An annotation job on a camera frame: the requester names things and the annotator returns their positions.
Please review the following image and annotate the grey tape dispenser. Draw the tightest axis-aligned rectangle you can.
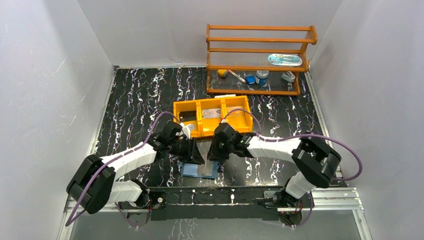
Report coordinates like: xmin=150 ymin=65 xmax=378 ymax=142
xmin=281 ymin=71 xmax=296 ymax=83

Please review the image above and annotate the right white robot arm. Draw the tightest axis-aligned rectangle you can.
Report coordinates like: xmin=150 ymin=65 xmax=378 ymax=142
xmin=207 ymin=123 xmax=342 ymax=207

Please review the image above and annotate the blue card holder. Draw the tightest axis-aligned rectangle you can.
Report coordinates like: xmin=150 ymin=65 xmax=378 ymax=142
xmin=177 ymin=140 xmax=219 ymax=180

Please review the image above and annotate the yellow three-compartment bin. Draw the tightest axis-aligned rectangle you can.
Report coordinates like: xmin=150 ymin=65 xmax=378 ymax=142
xmin=173 ymin=95 xmax=253 ymax=138

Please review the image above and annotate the white marker pen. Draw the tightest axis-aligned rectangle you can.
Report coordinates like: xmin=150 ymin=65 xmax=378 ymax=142
xmin=228 ymin=69 xmax=246 ymax=83

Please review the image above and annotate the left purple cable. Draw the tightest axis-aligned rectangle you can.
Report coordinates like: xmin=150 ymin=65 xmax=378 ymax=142
xmin=64 ymin=111 xmax=181 ymax=229

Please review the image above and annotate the blue small box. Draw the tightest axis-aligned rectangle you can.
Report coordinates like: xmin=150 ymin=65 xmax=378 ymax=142
xmin=245 ymin=75 xmax=256 ymax=85

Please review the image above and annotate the black credit card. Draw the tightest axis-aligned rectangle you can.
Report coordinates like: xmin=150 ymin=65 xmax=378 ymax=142
xmin=178 ymin=110 xmax=197 ymax=122

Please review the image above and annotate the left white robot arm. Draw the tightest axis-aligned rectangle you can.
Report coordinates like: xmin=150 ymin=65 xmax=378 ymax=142
xmin=66 ymin=121 xmax=205 ymax=214

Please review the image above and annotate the white rectangular box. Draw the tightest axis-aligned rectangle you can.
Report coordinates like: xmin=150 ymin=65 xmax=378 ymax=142
xmin=214 ymin=94 xmax=237 ymax=99

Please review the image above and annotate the yellow sponge block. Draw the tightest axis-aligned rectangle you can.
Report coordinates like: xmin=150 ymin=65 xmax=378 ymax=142
xmin=217 ymin=69 xmax=229 ymax=79

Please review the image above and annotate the orange wooden shelf rack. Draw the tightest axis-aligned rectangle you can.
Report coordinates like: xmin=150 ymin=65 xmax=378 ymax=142
xmin=205 ymin=24 xmax=318 ymax=96

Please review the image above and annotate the silver credit card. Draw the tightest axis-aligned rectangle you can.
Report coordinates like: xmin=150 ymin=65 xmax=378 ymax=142
xmin=202 ymin=108 xmax=221 ymax=119

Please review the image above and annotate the purple cable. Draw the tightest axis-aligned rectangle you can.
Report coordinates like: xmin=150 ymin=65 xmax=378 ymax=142
xmin=64 ymin=111 xmax=181 ymax=229
xmin=221 ymin=108 xmax=363 ymax=229

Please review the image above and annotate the blue blister pack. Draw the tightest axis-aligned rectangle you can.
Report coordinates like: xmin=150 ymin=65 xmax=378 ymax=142
xmin=267 ymin=53 xmax=303 ymax=67

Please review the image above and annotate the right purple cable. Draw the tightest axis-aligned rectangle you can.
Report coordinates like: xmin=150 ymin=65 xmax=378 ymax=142
xmin=221 ymin=108 xmax=363 ymax=229

